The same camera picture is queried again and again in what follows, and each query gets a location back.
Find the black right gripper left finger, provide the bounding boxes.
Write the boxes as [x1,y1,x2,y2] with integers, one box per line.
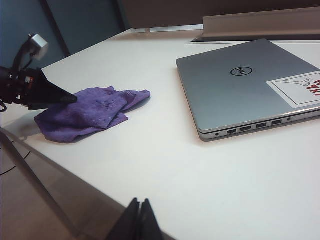
[106,197,140,240]

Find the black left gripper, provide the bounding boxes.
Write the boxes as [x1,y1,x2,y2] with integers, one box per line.
[0,65,78,111]

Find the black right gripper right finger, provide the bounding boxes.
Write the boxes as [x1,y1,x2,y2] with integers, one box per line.
[136,197,164,240]

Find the purple microfibre rag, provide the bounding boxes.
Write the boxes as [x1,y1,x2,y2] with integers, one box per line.
[34,85,152,145]

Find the silver closed laptop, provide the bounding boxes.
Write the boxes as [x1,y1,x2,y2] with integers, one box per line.
[175,38,320,143]

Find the office partition panel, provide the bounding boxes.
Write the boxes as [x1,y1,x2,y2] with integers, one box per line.
[0,0,126,68]

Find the white sticker red letters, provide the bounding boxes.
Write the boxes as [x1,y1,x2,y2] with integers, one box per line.
[265,70,320,109]

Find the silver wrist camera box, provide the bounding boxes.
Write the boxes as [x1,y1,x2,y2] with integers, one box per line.
[26,33,49,61]

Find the partition end post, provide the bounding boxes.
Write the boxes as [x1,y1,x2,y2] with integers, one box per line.
[39,0,71,58]

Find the grey cable tray lid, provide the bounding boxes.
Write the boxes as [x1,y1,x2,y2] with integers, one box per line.
[202,5,320,40]

